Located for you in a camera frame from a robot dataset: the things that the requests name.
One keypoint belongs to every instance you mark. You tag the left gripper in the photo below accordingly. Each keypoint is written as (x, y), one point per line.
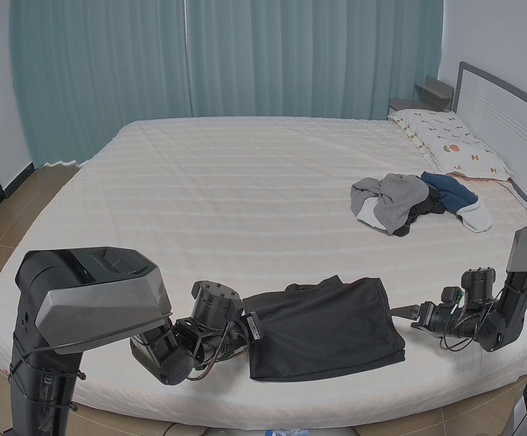
(243, 334)

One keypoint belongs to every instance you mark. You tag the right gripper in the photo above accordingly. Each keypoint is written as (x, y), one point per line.
(429, 318)

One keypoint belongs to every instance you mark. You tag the black T-shirt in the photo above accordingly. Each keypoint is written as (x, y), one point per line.
(322, 329)

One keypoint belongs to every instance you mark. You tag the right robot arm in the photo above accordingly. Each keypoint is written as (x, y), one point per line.
(517, 289)

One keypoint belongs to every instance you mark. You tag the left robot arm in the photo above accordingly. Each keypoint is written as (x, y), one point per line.
(91, 298)

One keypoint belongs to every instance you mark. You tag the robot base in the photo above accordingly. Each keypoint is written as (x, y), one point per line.
(286, 433)

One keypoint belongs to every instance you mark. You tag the pile of clothes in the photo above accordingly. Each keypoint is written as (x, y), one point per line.
(399, 198)

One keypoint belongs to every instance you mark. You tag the bed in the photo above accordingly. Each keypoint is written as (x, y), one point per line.
(245, 175)

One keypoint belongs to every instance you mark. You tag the white printed pillow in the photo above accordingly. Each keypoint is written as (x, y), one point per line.
(449, 141)

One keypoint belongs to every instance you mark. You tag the grey bedside table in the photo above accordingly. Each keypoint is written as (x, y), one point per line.
(433, 88)

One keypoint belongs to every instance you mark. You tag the blue-green curtain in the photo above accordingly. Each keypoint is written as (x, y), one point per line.
(100, 61)
(313, 39)

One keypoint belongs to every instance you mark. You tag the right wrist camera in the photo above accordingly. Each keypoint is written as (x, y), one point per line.
(450, 295)

